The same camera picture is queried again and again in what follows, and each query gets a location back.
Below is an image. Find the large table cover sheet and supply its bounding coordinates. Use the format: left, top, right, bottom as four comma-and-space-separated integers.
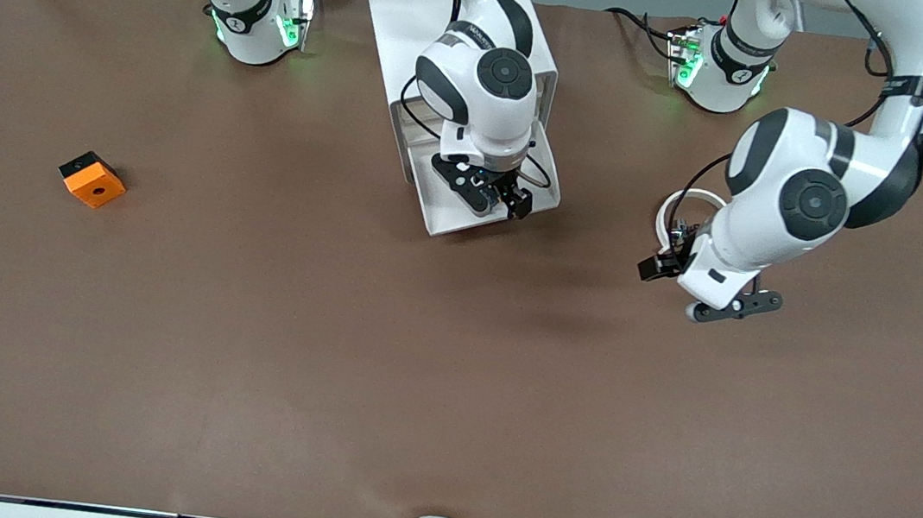
0, 0, 923, 518

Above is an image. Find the orange box with hole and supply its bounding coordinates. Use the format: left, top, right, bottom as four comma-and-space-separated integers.
54, 148, 132, 213

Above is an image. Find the white curved plastic ring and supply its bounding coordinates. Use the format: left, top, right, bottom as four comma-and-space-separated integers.
654, 185, 730, 262

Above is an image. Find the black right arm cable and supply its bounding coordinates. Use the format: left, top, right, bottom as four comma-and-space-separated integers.
389, 0, 576, 194

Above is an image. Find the black arm base cable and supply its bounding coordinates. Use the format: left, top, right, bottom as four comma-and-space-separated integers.
600, 4, 690, 64

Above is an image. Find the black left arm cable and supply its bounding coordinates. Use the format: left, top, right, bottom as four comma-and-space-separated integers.
666, 0, 923, 269

